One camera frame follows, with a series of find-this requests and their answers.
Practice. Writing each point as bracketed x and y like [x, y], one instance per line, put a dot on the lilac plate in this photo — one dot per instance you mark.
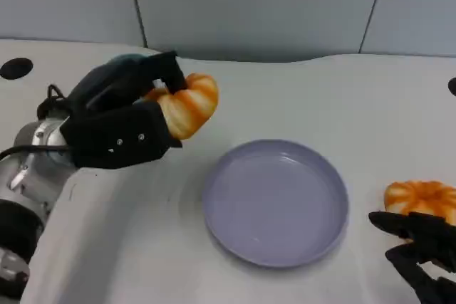
[274, 204]

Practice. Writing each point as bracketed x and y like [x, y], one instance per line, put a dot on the pale green mug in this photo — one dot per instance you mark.
[125, 57]

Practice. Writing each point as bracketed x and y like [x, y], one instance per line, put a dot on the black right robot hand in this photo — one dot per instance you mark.
[427, 236]

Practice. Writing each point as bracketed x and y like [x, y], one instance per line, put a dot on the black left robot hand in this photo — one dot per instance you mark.
[114, 129]

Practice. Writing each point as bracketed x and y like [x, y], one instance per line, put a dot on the orange and white bread roll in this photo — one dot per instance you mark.
[417, 199]
[192, 104]

